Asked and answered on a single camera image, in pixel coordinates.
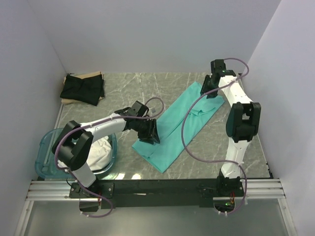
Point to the clear blue plastic bin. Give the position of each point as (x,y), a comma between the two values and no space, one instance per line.
(45,165)

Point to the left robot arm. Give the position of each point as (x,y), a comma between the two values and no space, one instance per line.
(71,148)

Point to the black mounting beam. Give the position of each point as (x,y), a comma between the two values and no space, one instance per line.
(161,193)

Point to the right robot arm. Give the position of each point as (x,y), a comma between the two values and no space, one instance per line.
(241,126)

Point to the aluminium rail frame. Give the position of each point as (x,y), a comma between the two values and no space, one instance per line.
(55,190)

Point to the turquoise t-shirt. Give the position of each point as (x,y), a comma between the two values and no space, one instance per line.
(169,124)

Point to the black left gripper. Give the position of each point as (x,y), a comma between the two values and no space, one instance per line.
(151,134)

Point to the folded black t-shirt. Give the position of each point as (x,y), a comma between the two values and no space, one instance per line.
(82,89)

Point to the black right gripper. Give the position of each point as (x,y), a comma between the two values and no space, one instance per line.
(204,89)

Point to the white t-shirt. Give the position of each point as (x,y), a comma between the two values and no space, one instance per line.
(100,154)

